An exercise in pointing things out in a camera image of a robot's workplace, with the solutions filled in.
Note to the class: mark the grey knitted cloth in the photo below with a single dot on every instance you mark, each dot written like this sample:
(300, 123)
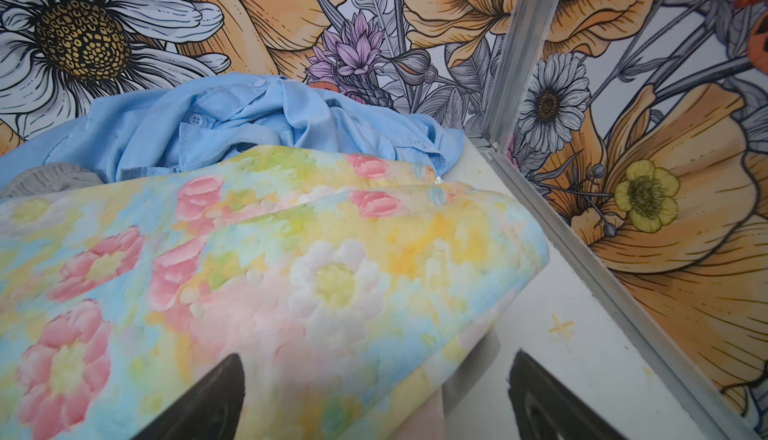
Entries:
(50, 178)

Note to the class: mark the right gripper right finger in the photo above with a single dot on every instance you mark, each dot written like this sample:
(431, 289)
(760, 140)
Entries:
(544, 408)

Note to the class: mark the light blue button shirt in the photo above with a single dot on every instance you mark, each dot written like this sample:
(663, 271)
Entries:
(205, 121)

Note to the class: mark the pastel floral cloth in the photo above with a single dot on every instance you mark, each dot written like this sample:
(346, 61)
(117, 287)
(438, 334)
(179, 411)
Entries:
(352, 288)

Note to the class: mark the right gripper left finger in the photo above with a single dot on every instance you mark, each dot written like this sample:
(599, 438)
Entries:
(210, 409)

